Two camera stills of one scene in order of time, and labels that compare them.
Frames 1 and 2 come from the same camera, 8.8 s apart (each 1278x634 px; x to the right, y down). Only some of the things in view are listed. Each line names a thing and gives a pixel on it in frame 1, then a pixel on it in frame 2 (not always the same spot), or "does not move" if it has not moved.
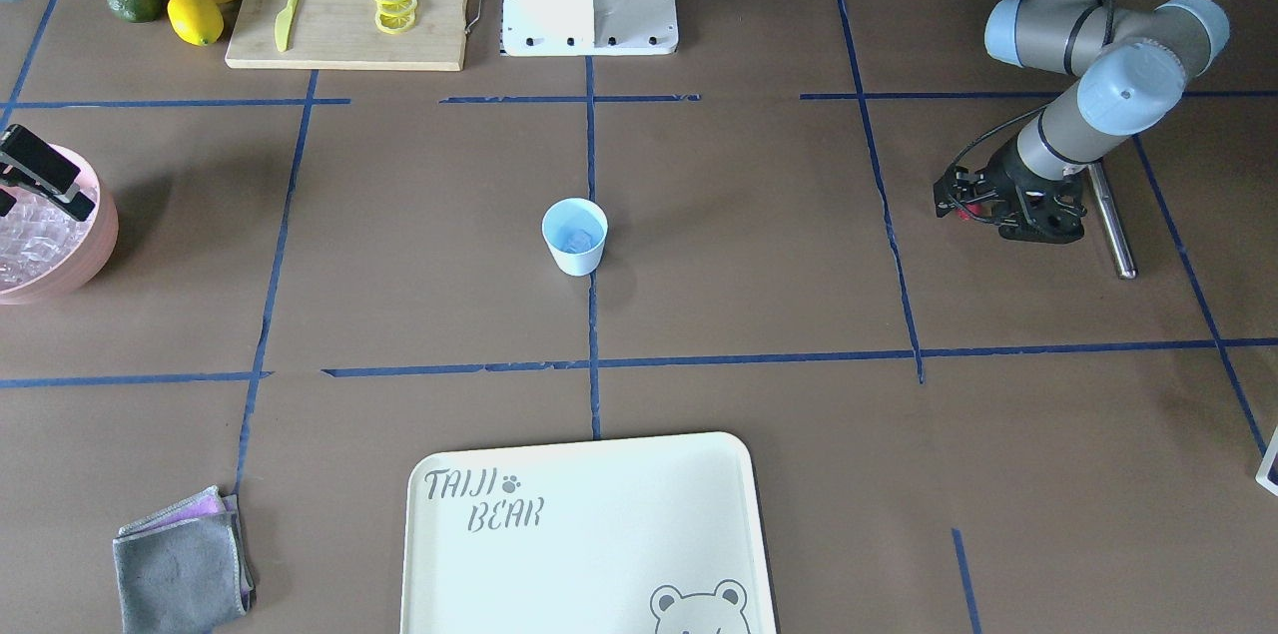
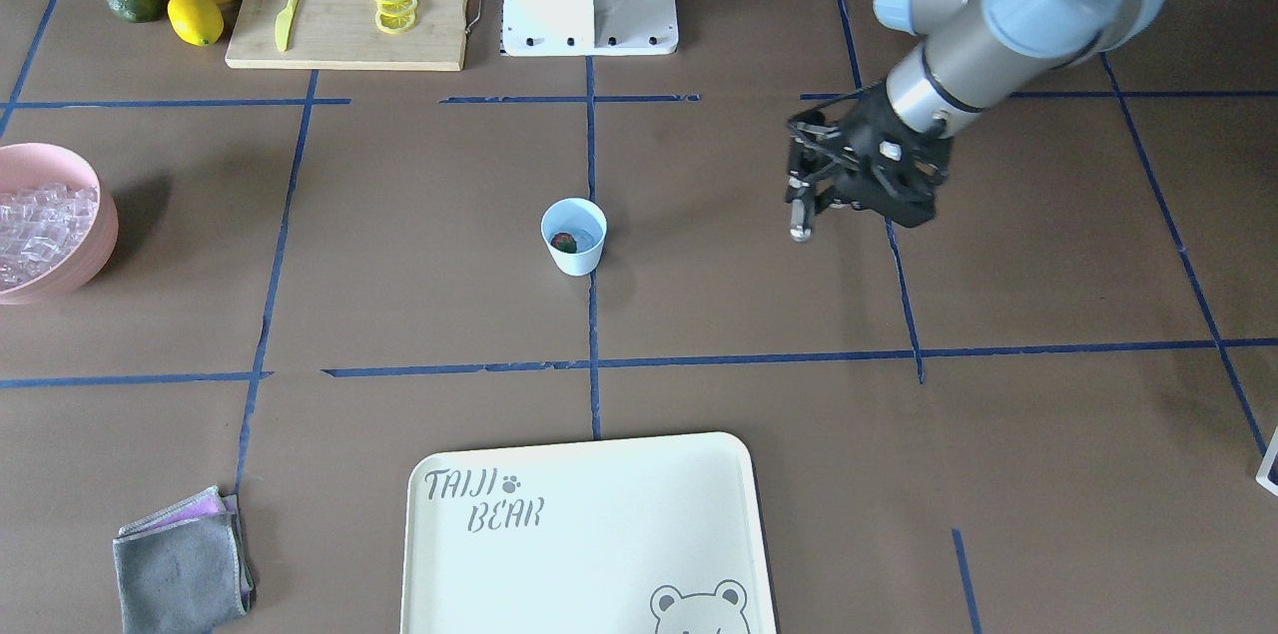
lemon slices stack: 396,5 does not move
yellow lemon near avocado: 195,18 does not move
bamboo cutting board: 333,25 does not move
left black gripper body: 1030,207 to 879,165
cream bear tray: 657,534 does not move
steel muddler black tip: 1124,263 to 803,206
